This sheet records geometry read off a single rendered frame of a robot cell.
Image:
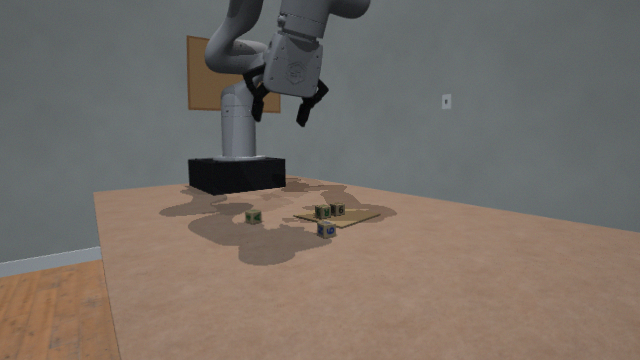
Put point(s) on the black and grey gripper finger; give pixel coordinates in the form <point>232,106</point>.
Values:
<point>306,106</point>
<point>259,93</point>

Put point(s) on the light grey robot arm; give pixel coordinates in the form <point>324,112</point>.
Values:
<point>225,54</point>

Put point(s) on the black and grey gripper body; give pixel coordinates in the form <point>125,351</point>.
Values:
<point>293,65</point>

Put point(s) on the small tan block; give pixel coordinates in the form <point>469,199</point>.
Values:
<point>326,229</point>
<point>322,211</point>
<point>253,216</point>
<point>337,208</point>

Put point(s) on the tan flat mat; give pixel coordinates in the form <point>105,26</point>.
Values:
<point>351,217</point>

